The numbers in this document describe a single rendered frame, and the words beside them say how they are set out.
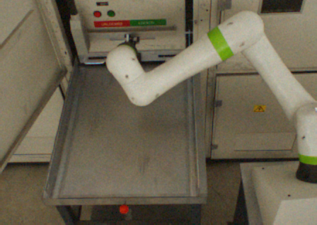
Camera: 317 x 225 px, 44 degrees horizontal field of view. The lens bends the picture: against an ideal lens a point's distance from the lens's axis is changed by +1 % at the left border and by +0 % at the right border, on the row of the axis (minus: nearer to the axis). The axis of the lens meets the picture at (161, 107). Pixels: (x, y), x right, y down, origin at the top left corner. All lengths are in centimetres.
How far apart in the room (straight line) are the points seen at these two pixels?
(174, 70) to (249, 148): 117
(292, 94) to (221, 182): 109
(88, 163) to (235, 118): 92
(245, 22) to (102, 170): 77
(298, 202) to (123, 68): 72
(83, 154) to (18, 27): 55
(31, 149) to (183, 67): 143
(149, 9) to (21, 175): 148
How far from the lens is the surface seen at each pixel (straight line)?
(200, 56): 136
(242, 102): 208
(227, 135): 230
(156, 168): 155
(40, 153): 257
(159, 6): 172
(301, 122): 141
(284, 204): 130
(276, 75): 153
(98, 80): 188
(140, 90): 139
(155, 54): 187
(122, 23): 179
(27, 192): 264
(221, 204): 242
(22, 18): 167
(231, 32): 134
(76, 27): 170
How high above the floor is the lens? 216
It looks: 50 degrees down
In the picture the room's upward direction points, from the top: 5 degrees counter-clockwise
